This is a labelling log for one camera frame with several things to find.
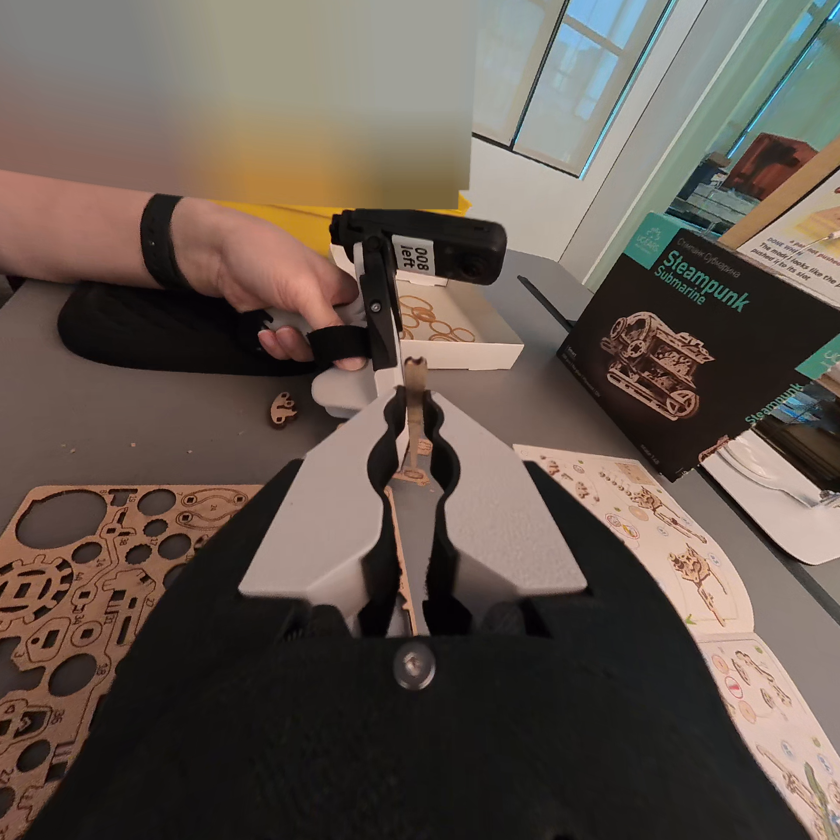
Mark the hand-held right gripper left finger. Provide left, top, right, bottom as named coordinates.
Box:
left=238, top=387, right=403, bottom=635

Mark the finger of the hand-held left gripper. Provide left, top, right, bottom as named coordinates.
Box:
left=356, top=239, right=406, bottom=399

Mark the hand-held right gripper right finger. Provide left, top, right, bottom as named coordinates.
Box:
left=425, top=389, right=587, bottom=632

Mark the forked wooden model part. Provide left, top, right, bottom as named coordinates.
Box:
left=402, top=356, right=431, bottom=475

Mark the laser-cut wooden sheet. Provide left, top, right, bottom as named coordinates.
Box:
left=0, top=484, right=417, bottom=840

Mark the black model kit box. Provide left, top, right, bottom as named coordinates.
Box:
left=556, top=211, right=840, bottom=506

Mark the person's left hand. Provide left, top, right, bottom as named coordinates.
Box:
left=177, top=199, right=368, bottom=373

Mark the pile of rubber bands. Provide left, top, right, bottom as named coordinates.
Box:
left=397, top=294, right=476, bottom=343

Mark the white cardboard tray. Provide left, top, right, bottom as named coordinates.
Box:
left=330, top=243, right=525, bottom=371

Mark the black table slot cover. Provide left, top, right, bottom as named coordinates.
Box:
left=518, top=276, right=578, bottom=332

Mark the yellow plastic bin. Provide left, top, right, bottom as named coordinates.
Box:
left=220, top=190, right=473, bottom=250

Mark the large glass window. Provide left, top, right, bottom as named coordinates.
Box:
left=472, top=0, right=677, bottom=178

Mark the illustrated instruction booklet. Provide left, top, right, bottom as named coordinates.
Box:
left=512, top=443, right=840, bottom=840

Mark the black ribbed wrist rest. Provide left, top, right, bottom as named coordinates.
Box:
left=58, top=282, right=322, bottom=378

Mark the black wristband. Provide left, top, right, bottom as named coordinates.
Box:
left=140, top=193, right=193, bottom=291

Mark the white glossy sheet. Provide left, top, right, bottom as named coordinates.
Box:
left=699, top=433, right=840, bottom=565

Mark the wooden easel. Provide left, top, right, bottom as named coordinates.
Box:
left=718, top=141, right=840, bottom=250

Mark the printed info card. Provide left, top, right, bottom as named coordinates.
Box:
left=738, top=171, right=840, bottom=290

